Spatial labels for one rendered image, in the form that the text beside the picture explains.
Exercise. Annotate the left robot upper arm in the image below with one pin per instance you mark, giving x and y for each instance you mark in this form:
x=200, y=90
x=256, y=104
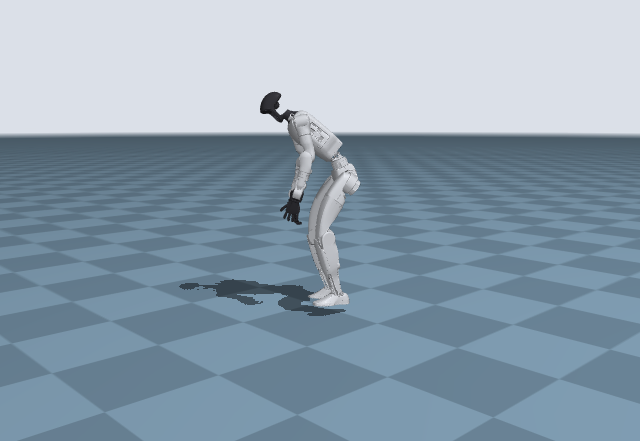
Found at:
x=302, y=126

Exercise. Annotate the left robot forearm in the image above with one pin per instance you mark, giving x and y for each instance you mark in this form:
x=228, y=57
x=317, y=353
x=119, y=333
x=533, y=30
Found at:
x=303, y=174

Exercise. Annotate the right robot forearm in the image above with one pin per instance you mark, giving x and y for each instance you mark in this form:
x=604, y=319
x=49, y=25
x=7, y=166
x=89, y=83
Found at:
x=294, y=180

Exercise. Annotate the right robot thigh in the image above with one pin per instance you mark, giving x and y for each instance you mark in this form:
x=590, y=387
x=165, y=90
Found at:
x=315, y=207

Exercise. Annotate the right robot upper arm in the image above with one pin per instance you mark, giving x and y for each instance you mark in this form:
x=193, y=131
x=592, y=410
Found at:
x=299, y=149

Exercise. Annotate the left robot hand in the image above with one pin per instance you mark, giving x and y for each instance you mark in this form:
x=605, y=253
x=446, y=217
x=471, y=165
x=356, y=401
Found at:
x=293, y=208

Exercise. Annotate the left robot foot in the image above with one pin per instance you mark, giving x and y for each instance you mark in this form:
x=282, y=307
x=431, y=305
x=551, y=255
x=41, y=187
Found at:
x=331, y=300

